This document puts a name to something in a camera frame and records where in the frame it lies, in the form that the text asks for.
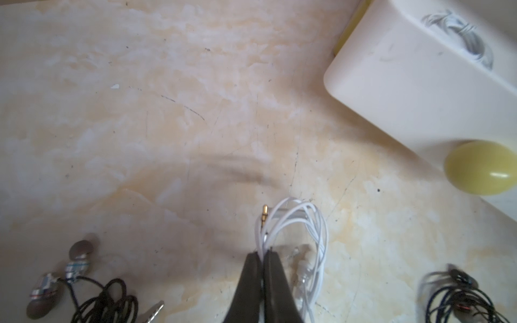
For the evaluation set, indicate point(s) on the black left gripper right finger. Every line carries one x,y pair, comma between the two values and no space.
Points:
278,300

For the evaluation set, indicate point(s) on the yellow bottom drawer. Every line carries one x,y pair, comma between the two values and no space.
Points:
355,19

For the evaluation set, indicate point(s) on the black earphones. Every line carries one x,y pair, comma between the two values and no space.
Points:
92,300
454,294

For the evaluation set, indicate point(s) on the white drawer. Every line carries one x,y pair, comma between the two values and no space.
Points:
420,90

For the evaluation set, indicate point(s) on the white earphones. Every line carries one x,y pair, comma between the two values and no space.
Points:
462,35
307,260

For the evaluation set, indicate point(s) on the white earphones top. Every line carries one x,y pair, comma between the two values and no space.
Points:
307,260

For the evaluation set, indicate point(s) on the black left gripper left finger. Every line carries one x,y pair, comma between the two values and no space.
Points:
246,303

